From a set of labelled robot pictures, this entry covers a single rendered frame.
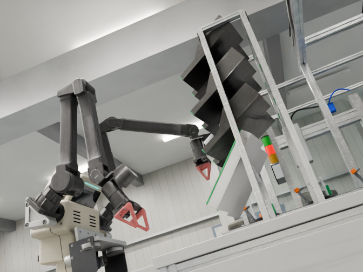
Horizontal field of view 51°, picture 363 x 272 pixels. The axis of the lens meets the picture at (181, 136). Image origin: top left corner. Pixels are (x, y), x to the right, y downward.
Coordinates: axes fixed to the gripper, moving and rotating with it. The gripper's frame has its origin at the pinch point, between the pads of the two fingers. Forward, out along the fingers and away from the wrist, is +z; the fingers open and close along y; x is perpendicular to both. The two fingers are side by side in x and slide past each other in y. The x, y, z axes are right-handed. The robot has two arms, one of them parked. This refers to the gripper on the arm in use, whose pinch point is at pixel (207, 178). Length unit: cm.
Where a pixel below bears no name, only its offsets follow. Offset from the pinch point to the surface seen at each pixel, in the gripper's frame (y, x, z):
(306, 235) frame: -69, -32, 44
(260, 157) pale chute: -24.4, -26.7, 7.9
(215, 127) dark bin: -22.4, -14.3, -11.9
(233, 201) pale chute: -33.3, -12.5, 22.2
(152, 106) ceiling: 404, 133, -293
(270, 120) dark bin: -22.8, -35.9, -5.3
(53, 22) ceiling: 139, 143, -294
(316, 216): -69, -36, 41
